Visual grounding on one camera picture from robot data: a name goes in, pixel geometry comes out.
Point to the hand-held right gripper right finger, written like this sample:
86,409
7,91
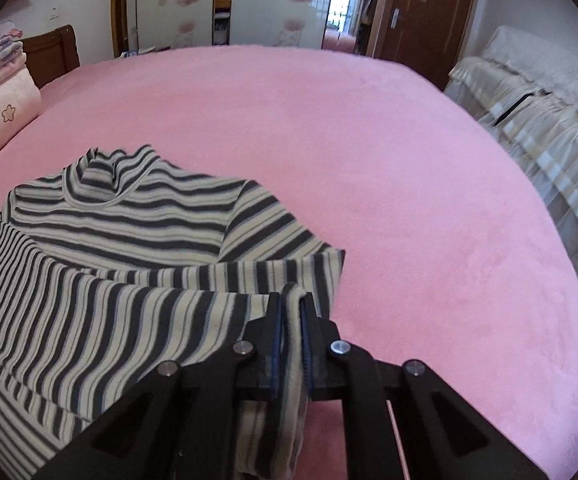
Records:
306,355

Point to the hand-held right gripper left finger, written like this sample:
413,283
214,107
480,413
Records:
274,350

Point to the black white striped shirt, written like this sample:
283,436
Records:
119,260

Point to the pink pillow with flower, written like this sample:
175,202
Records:
4,105

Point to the wooden headboard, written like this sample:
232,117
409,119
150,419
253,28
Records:
54,55

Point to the pink bed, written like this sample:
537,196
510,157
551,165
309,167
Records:
369,160

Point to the wooden nightstand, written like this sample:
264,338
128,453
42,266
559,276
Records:
139,52

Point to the wardrobe with floral sliding doors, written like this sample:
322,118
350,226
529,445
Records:
179,0

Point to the piano under white lace cover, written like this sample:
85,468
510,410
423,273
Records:
544,125

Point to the brown wooden door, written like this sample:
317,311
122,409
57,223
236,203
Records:
419,25

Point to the white wall switch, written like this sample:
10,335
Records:
55,13

